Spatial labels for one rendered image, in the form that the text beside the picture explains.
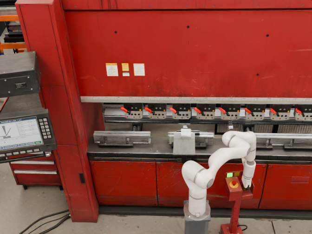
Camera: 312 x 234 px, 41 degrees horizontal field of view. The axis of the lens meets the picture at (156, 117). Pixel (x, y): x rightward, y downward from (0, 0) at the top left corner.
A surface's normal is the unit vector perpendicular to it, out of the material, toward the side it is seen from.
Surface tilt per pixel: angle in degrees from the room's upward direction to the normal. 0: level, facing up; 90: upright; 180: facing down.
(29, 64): 1
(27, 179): 90
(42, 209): 0
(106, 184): 90
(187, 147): 0
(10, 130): 90
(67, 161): 90
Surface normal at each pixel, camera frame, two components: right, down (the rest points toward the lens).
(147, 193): -0.06, 0.63
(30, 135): 0.18, 0.62
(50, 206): -0.04, -0.77
